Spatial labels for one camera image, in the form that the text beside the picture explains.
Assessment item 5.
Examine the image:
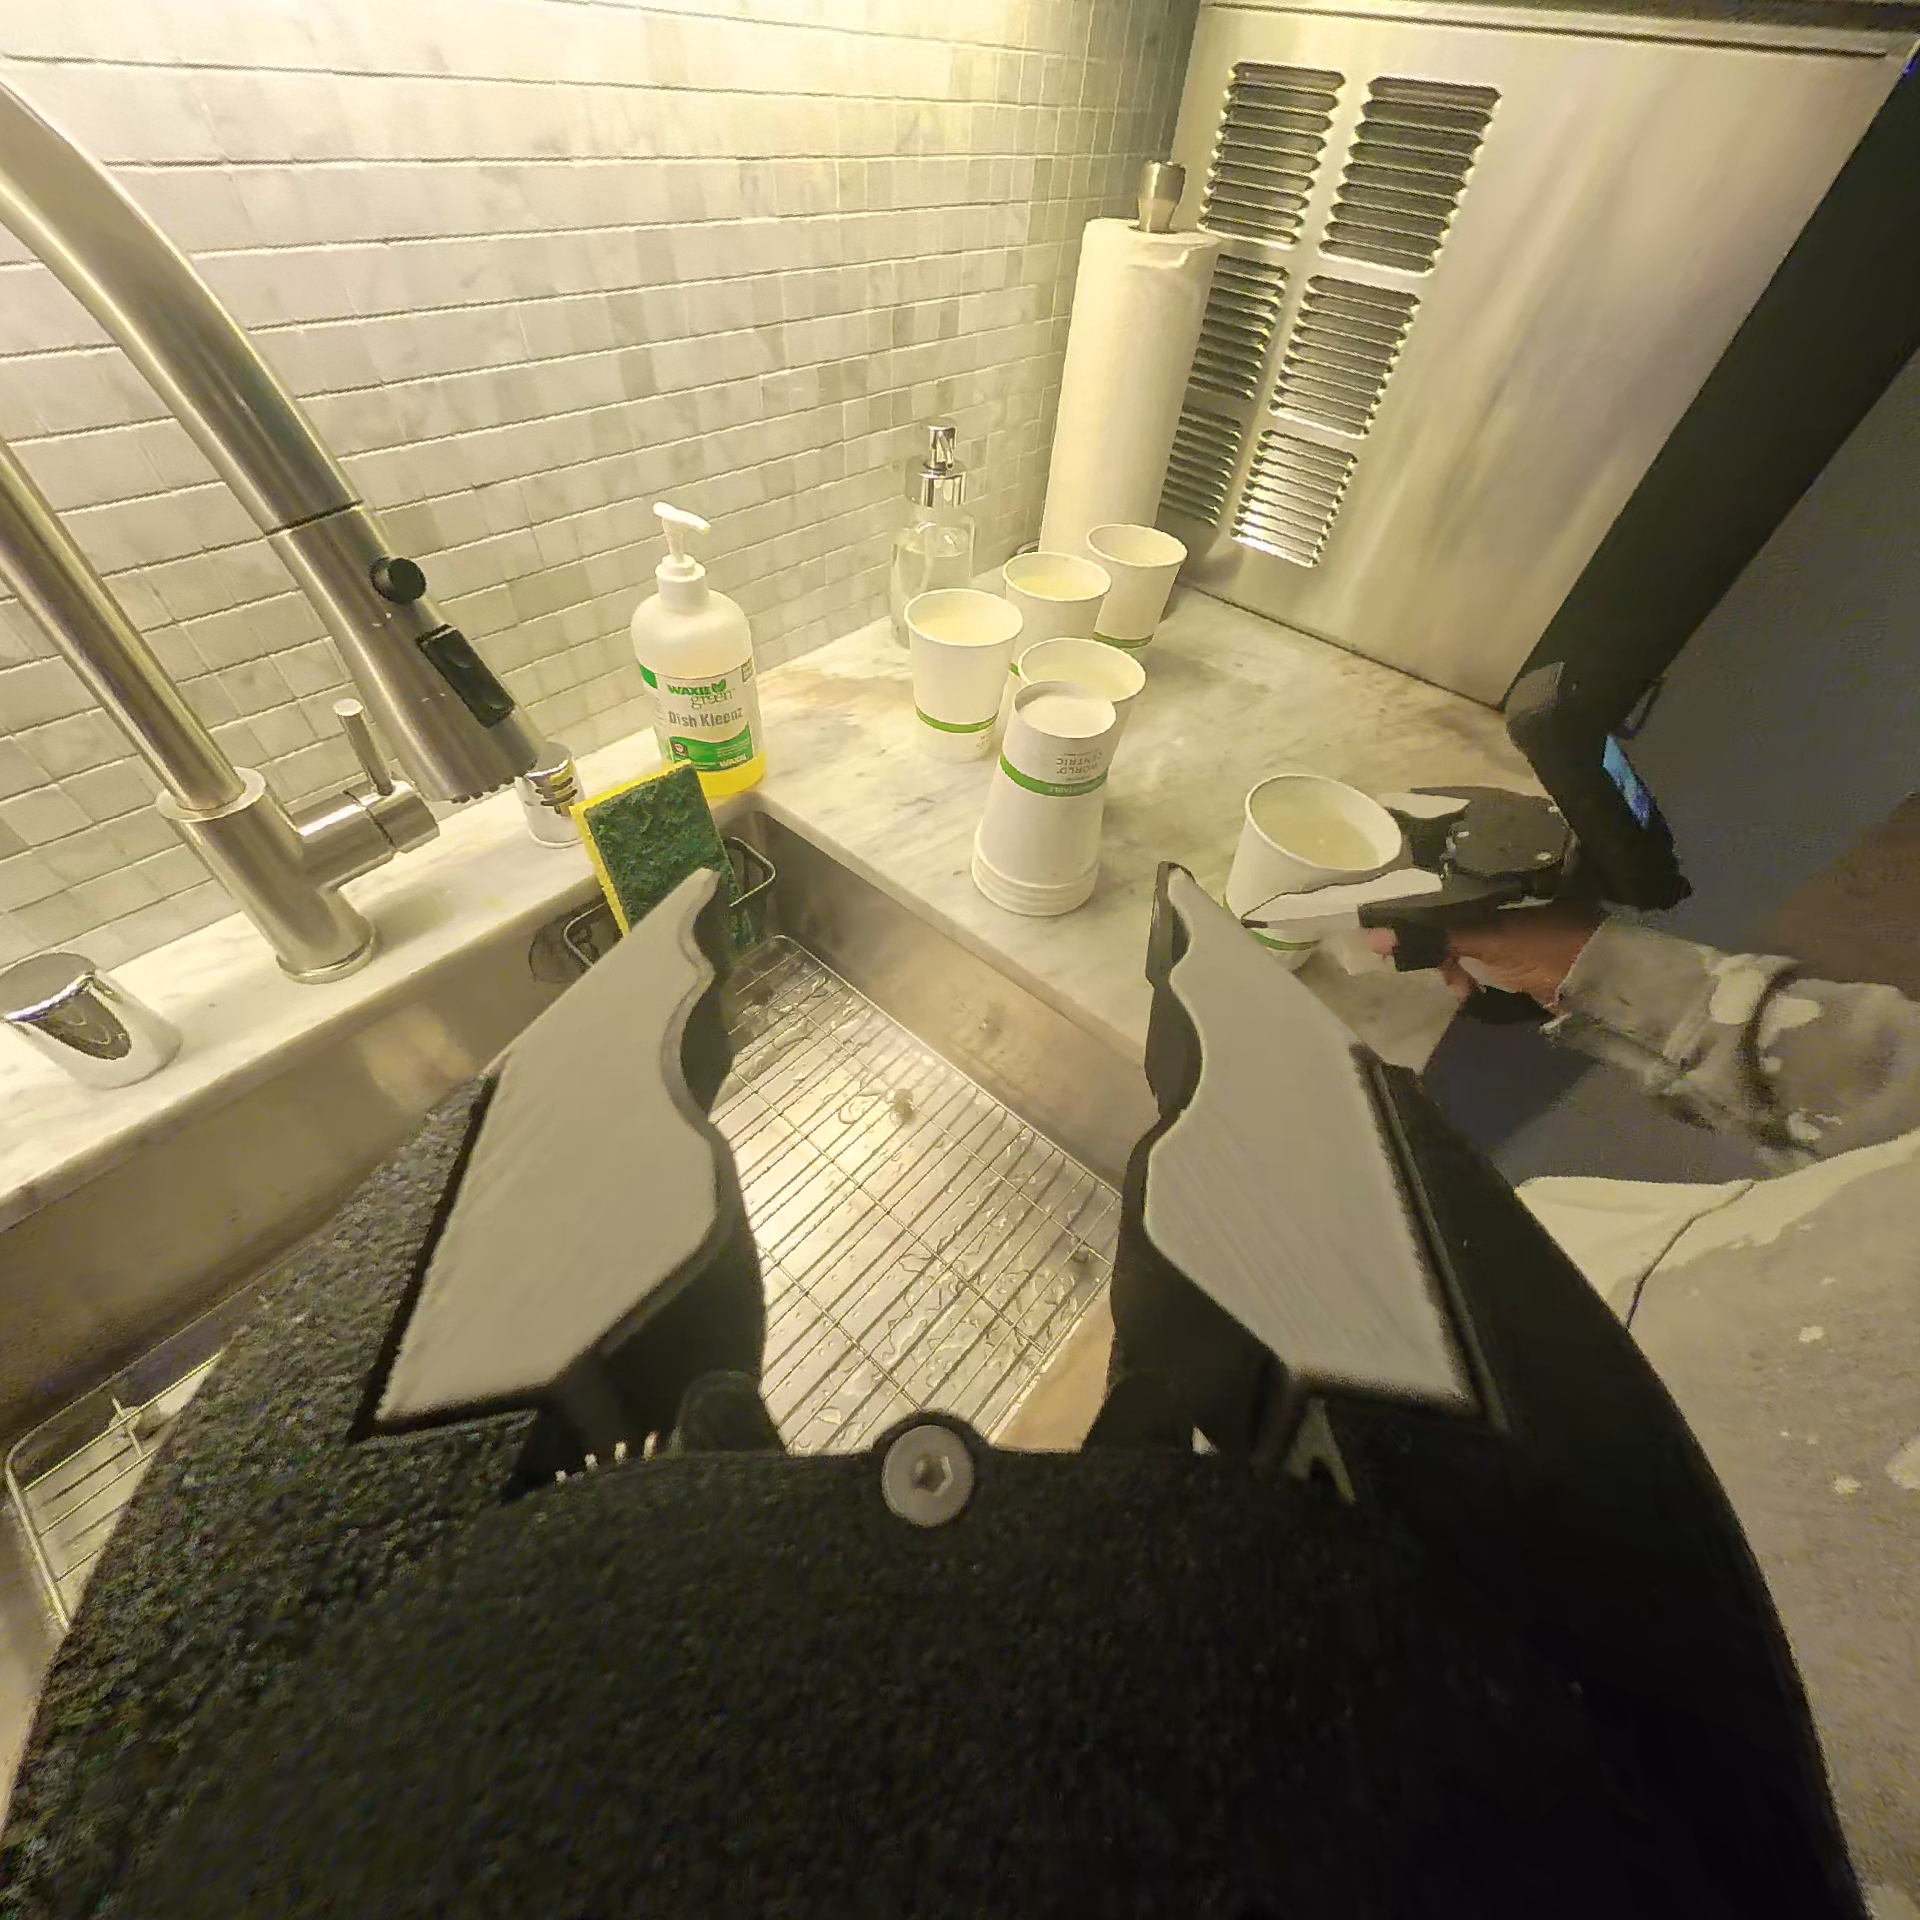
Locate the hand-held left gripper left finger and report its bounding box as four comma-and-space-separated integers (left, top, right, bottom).
372, 867, 776, 1426

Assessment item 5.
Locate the wire sponge holder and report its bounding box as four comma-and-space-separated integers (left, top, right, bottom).
560, 838, 778, 969

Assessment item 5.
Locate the wire sink grid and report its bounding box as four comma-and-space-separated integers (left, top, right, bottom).
7, 937, 1128, 1629

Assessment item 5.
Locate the person's right hand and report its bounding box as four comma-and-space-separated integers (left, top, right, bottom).
1431, 901, 1601, 1028

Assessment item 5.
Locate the person's pale patterned clothing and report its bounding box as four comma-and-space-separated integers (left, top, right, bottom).
1506, 1118, 1920, 1920

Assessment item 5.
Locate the white paper cup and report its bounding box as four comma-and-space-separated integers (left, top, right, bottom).
1018, 638, 1153, 713
1225, 772, 1408, 971
903, 587, 1027, 764
1087, 524, 1192, 649
1001, 552, 1115, 662

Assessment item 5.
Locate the steel gooseneck faucet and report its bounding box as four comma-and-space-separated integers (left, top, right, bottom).
0, 83, 550, 986

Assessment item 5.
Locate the stainless steel vented appliance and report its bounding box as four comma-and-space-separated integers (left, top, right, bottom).
1155, 0, 1920, 723

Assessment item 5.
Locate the yellow green sponge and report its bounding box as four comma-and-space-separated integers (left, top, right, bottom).
569, 757, 740, 939

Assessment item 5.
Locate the paper towel roll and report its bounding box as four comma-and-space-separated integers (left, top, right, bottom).
1041, 214, 1225, 564

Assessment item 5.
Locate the stainless steel sink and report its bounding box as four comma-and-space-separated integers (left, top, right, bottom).
0, 795, 1158, 1652

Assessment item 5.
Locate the stack of paper cups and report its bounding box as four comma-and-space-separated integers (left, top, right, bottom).
970, 680, 1128, 918

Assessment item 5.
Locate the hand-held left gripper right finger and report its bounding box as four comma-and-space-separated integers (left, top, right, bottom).
1106, 862, 1483, 1413

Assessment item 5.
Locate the dish soap pump bottle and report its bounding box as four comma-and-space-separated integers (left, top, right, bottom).
632, 502, 771, 801

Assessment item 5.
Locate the person's right forearm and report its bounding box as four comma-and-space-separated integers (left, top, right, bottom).
1560, 913, 1920, 1180

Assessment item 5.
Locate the glass soap dispenser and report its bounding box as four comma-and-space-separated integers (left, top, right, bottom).
890, 422, 977, 606

